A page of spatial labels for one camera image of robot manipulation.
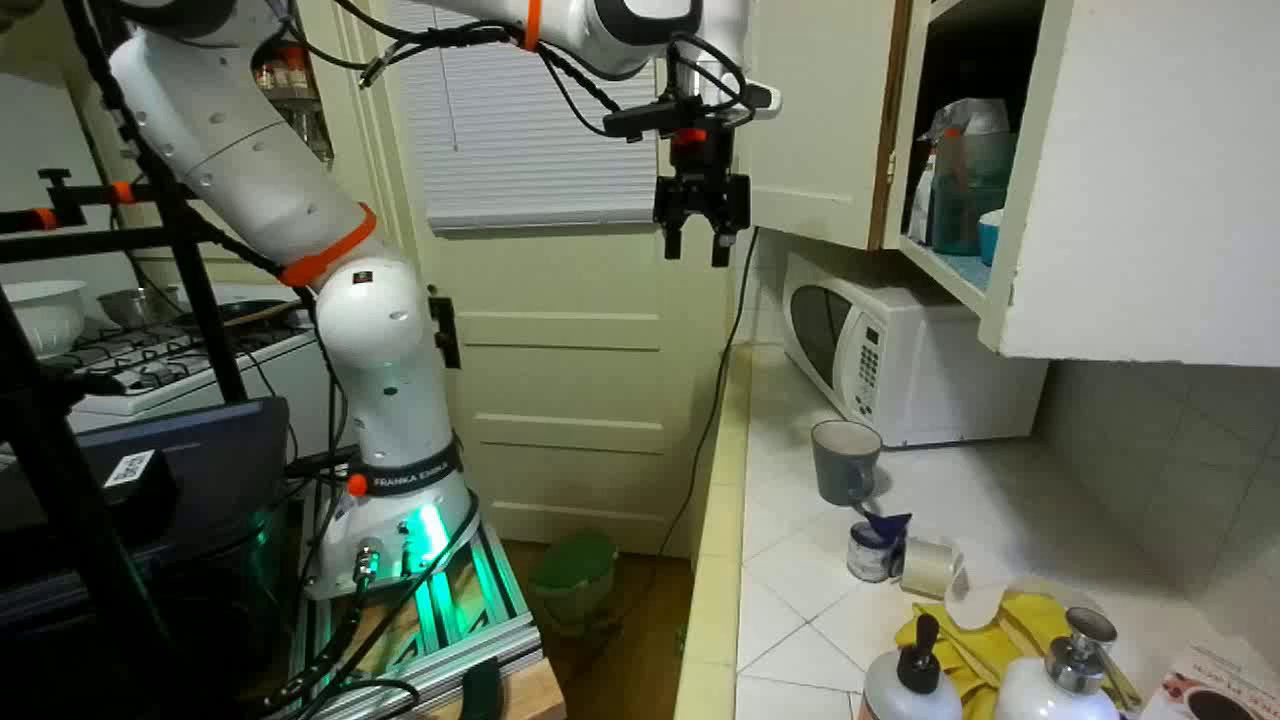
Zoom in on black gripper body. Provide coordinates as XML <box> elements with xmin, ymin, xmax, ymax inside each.
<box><xmin>653</xmin><ymin>124</ymin><xmax>757</xmax><ymax>241</ymax></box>

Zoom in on teal translucent plastic cup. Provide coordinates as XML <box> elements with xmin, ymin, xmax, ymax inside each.
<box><xmin>927</xmin><ymin>97</ymin><xmax>1017</xmax><ymax>259</ymax></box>

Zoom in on small blue white cup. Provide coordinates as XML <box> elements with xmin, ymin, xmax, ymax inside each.
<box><xmin>842</xmin><ymin>508</ymin><xmax>916</xmax><ymax>586</ymax></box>

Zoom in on white cabinet door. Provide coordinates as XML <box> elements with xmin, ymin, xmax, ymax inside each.
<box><xmin>736</xmin><ymin>0</ymin><xmax>910</xmax><ymax>255</ymax></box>

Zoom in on cream panelled room door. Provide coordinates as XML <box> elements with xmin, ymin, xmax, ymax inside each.
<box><xmin>356</xmin><ymin>0</ymin><xmax>753</xmax><ymax>559</ymax></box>

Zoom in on white window blind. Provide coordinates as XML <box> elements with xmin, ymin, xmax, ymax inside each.
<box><xmin>378</xmin><ymin>0</ymin><xmax>666</xmax><ymax>242</ymax></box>

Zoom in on white microwave oven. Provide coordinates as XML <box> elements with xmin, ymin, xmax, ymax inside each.
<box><xmin>774</xmin><ymin>249</ymin><xmax>1055</xmax><ymax>452</ymax></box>

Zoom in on grey ceramic mug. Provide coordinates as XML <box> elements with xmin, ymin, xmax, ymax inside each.
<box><xmin>807</xmin><ymin>416</ymin><xmax>893</xmax><ymax>510</ymax></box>

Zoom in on green waste bin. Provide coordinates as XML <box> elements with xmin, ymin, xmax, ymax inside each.
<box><xmin>525</xmin><ymin>526</ymin><xmax>623</xmax><ymax>641</ymax></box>

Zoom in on white round lid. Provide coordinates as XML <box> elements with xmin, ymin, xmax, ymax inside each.
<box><xmin>940</xmin><ymin>575</ymin><xmax>1011</xmax><ymax>634</ymax></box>

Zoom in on black pump soap bottle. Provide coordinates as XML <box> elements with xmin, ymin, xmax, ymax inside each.
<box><xmin>854</xmin><ymin>607</ymin><xmax>969</xmax><ymax>720</ymax></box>

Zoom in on yellow rubber gloves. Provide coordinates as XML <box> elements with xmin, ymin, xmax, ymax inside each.
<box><xmin>887</xmin><ymin>586</ymin><xmax>1111</xmax><ymax>698</ymax></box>

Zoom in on black metal stand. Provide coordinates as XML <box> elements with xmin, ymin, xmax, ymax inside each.
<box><xmin>0</xmin><ymin>0</ymin><xmax>258</xmax><ymax>720</ymax></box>

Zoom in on white gas stove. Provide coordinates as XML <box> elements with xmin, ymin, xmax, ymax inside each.
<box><xmin>56</xmin><ymin>292</ymin><xmax>326</xmax><ymax>412</ymax></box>

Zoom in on dark blue box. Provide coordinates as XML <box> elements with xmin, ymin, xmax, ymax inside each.
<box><xmin>0</xmin><ymin>390</ymin><xmax>297</xmax><ymax>630</ymax></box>

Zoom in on silver pump soap bottle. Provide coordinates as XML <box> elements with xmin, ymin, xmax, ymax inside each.
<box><xmin>986</xmin><ymin>603</ymin><xmax>1133</xmax><ymax>720</ymax></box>

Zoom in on black box with white label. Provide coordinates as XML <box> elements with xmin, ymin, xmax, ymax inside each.
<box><xmin>99</xmin><ymin>445</ymin><xmax>182</xmax><ymax>539</ymax></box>

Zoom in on white bowl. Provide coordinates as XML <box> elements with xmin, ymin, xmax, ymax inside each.
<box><xmin>0</xmin><ymin>276</ymin><xmax>90</xmax><ymax>363</ymax></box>

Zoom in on black power cable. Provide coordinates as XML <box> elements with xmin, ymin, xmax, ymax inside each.
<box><xmin>653</xmin><ymin>219</ymin><xmax>762</xmax><ymax>559</ymax></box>

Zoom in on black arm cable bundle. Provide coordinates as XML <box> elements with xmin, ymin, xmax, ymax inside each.
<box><xmin>331</xmin><ymin>0</ymin><xmax>753</xmax><ymax>141</ymax></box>

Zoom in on black door handle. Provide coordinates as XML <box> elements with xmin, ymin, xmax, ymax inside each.
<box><xmin>425</xmin><ymin>292</ymin><xmax>466</xmax><ymax>377</ymax></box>

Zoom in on white wall cabinet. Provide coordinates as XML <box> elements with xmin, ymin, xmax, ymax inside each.
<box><xmin>883</xmin><ymin>0</ymin><xmax>1280</xmax><ymax>372</ymax></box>

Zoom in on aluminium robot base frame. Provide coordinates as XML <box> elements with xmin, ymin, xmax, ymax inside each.
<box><xmin>281</xmin><ymin>517</ymin><xmax>552</xmax><ymax>720</ymax></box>

